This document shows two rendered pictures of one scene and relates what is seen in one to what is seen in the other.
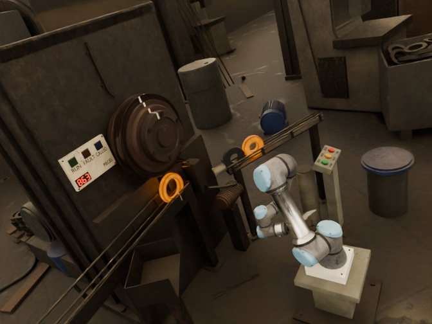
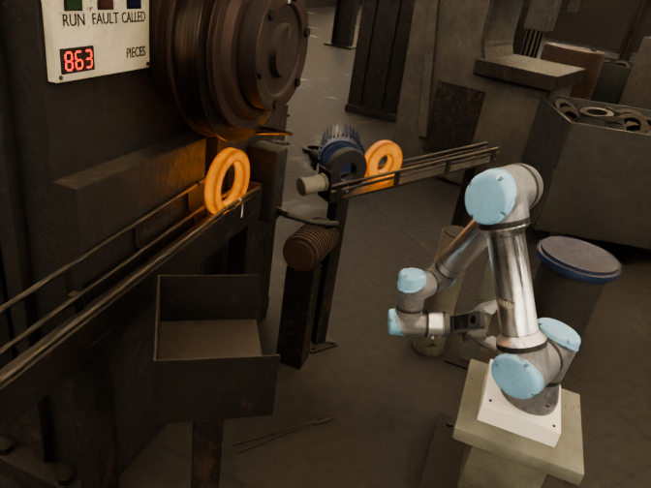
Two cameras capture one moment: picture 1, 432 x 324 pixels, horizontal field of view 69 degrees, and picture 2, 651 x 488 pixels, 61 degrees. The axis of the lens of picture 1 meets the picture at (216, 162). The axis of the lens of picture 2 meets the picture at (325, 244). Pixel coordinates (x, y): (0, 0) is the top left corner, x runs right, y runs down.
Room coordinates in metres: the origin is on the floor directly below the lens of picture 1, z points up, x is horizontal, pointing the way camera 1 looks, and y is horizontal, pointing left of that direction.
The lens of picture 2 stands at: (0.32, 0.61, 1.32)
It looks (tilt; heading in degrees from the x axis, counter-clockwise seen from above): 27 degrees down; 336
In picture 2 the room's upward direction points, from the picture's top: 9 degrees clockwise
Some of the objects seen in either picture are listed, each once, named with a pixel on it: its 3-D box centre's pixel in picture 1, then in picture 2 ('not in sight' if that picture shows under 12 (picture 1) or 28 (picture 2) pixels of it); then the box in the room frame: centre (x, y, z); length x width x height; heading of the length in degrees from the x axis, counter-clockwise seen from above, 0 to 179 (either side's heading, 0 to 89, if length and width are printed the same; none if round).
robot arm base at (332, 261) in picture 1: (330, 251); (534, 381); (1.17, -0.42, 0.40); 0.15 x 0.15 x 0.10
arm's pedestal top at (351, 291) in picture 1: (332, 267); (518, 414); (1.17, -0.42, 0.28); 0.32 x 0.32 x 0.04; 49
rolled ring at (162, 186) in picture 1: (171, 188); (228, 182); (1.71, 0.31, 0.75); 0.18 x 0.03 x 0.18; 138
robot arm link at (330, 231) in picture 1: (328, 235); (549, 348); (1.16, -0.42, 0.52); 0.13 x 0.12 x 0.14; 115
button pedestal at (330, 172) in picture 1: (332, 192); (489, 289); (1.73, -0.70, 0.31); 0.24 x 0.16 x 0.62; 139
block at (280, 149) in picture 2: (196, 175); (264, 181); (1.89, 0.16, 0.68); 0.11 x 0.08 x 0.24; 49
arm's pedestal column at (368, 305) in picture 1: (335, 286); (504, 453); (1.17, -0.42, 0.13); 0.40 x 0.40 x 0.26; 49
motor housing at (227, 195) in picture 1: (236, 216); (304, 293); (1.86, -0.02, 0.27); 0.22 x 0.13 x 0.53; 139
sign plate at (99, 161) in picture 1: (89, 162); (102, 25); (1.52, 0.61, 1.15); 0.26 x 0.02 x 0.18; 139
